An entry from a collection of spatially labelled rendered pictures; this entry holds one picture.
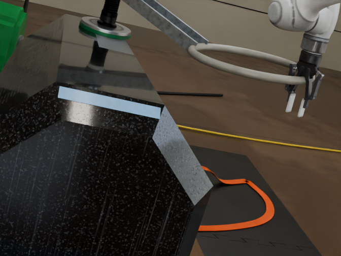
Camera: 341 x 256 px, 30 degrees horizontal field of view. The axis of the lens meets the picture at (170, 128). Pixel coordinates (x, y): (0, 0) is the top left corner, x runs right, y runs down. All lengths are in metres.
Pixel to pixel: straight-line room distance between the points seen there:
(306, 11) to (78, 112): 0.80
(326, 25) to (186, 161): 0.68
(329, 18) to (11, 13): 2.11
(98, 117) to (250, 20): 6.09
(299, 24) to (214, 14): 5.55
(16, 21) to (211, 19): 4.16
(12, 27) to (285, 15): 2.04
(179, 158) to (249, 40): 6.02
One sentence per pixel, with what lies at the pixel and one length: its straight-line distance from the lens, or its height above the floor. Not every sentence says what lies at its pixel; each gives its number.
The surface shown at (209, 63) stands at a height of 0.91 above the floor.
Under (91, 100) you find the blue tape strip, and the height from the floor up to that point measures 0.79.
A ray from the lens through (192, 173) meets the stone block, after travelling 2.01.
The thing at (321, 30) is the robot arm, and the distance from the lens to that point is 2.25.
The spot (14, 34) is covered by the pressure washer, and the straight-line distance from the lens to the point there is 3.81.
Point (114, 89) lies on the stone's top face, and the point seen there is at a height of 0.82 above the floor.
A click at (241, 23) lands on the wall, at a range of 7.83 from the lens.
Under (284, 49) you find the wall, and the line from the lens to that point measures 8.18.
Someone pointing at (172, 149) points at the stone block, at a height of 0.70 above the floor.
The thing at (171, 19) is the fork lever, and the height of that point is 0.96.
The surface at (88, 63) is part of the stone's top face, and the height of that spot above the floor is 0.82.
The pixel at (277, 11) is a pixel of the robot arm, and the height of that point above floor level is 1.16.
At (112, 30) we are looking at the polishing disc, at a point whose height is 0.85.
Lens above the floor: 1.38
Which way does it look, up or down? 19 degrees down
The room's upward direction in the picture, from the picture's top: 17 degrees clockwise
